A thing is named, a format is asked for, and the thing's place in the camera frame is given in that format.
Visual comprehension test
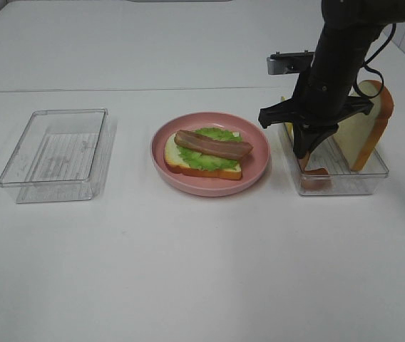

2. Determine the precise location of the bacon strip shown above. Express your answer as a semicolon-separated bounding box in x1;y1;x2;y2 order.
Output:
174;130;253;160
298;152;332;191

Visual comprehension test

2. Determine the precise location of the clear left plastic container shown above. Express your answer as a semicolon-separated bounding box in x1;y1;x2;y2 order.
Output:
0;108;116;204

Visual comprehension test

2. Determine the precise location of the bread slice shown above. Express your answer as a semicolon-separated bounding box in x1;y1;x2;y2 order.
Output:
333;86;394;172
164;133;242;180

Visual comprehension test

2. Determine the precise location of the pink round plate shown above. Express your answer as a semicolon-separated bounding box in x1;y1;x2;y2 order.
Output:
150;112;270;197

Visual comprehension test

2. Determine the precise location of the yellow cheese slice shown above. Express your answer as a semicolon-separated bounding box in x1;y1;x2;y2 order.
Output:
280;96;294;139

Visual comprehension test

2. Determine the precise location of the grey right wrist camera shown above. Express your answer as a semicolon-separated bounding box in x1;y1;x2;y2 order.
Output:
267;50;314;75

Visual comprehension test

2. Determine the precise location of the clear right plastic container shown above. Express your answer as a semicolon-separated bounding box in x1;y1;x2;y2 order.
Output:
279;124;389;196

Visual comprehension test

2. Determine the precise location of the green lettuce leaf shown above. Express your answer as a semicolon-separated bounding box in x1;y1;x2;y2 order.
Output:
173;128;242;171

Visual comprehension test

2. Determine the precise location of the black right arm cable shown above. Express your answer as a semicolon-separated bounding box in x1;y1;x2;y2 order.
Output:
352;23;398;99

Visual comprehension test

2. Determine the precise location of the clear plastic container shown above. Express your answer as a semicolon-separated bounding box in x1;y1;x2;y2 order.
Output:
0;108;116;204
279;124;389;196

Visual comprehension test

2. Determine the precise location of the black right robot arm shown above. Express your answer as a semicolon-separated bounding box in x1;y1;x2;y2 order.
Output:
259;0;405;159

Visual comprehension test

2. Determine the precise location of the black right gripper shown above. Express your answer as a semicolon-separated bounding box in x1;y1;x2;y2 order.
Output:
258;67;373;159

